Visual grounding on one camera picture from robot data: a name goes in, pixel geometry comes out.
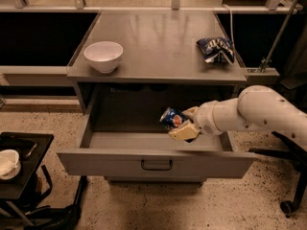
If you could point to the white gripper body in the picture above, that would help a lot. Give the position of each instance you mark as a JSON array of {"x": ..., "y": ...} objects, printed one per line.
[{"x": 207, "y": 117}]

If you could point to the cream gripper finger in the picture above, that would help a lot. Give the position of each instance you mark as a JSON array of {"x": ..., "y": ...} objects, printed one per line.
[
  {"x": 191, "y": 112},
  {"x": 187, "y": 131}
]

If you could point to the blue pepsi can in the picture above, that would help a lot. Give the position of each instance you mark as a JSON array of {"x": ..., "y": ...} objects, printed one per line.
[{"x": 172, "y": 118}]

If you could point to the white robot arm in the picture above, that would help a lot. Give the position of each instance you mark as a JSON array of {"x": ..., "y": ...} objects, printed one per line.
[{"x": 257, "y": 108}]

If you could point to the open grey top drawer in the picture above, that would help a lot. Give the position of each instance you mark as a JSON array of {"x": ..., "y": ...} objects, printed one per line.
[{"x": 114, "y": 148}]

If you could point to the grey cabinet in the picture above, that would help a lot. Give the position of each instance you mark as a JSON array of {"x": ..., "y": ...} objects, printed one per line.
[{"x": 161, "y": 67}]

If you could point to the blue chip bag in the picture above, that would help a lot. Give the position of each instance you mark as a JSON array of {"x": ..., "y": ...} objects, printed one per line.
[{"x": 217, "y": 49}]

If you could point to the black office chair base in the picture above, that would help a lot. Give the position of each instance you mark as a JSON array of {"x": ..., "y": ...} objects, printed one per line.
[{"x": 297, "y": 156}]

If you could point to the white bowl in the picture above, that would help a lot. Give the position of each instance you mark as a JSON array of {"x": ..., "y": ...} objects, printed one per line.
[{"x": 104, "y": 56}]

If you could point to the black side table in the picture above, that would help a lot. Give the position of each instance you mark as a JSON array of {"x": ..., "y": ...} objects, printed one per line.
[{"x": 24, "y": 190}]

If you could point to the black bag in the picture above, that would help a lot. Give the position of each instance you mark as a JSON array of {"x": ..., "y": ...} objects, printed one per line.
[{"x": 47, "y": 218}]

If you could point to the white cup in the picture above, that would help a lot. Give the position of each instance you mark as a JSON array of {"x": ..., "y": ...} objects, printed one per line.
[{"x": 10, "y": 165}]

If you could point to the black drawer handle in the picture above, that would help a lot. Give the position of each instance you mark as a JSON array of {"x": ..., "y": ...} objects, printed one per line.
[{"x": 159, "y": 165}]

